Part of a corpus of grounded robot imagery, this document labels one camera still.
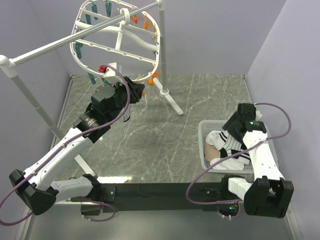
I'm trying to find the teal clothespin front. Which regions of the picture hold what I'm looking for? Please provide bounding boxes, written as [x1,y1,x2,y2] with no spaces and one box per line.
[88,73,96,85]

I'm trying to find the teal clothespin left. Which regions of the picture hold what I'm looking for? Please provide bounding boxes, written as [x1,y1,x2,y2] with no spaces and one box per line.
[74,42,83,59]

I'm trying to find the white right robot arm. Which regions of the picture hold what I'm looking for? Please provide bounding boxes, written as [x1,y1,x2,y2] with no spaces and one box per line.
[219,103,294,218]

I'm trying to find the white plastic laundry basket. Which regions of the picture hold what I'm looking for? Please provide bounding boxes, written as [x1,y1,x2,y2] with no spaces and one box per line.
[198,119,280,175]

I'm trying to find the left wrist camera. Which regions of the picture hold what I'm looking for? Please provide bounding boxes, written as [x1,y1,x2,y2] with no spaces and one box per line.
[98,62,123,85]

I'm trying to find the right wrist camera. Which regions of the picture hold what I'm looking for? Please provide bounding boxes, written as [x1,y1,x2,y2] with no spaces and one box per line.
[255,108,263,121]

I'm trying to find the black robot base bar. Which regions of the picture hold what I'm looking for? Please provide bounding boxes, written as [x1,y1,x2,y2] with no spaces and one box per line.
[92,182,238,212]

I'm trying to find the white metal drying rack stand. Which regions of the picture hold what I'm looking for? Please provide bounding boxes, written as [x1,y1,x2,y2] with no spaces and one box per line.
[0,0,185,177]

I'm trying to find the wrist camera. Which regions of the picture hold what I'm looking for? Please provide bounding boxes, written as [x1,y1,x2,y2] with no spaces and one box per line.
[255,108,263,121]
[98,62,123,85]

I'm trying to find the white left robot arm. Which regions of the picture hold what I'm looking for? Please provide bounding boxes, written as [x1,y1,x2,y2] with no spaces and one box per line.
[9,76,145,216]

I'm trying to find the black and white striped sock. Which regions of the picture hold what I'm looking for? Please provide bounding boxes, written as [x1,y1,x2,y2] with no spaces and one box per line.
[122,105,131,123]

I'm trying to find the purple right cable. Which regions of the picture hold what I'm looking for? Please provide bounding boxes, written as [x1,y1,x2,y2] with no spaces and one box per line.
[186,102,293,206]

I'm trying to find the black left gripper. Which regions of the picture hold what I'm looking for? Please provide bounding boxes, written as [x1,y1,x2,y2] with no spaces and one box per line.
[107,75,145,122]

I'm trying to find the white sock black stripes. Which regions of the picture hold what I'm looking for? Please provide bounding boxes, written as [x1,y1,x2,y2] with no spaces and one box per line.
[205,130,229,150]

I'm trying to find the white round clip hanger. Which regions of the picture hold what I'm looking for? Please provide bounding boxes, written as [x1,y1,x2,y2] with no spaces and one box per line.
[69,0,162,82]

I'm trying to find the teal clothespin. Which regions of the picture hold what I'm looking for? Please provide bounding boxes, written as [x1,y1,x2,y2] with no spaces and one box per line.
[88,73,96,85]
[74,42,83,59]

